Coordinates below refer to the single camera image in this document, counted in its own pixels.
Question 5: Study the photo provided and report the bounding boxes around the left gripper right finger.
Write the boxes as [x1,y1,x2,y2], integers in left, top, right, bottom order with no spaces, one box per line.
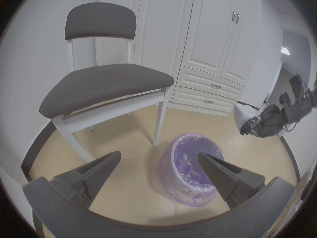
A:
[197,152,266,210]

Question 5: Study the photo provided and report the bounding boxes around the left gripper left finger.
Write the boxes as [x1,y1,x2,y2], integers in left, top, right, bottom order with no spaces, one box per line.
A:
[51,151,122,210]

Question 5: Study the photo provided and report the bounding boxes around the black plastic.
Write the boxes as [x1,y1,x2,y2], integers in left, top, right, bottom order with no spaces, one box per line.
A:
[239,104,285,139]

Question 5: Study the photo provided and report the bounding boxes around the purple plastic bag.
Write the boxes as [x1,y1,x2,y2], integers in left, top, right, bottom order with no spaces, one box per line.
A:
[160,132,226,209]

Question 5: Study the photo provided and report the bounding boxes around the white printed wrapper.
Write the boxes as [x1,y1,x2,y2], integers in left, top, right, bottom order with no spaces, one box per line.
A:
[233,103,260,131]

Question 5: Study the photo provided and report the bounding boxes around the white trash bin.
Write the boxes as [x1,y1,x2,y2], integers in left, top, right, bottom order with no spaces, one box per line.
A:
[170,133,226,196]

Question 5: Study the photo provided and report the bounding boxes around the white chair grey cushions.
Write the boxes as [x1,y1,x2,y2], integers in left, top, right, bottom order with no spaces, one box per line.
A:
[39,2,175,163]

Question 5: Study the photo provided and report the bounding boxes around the white wardrobe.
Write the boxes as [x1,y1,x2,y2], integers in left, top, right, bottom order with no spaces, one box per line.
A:
[95,0,263,117]

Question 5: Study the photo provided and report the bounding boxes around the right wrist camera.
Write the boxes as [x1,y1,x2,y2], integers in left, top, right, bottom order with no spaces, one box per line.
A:
[279,92,291,119]

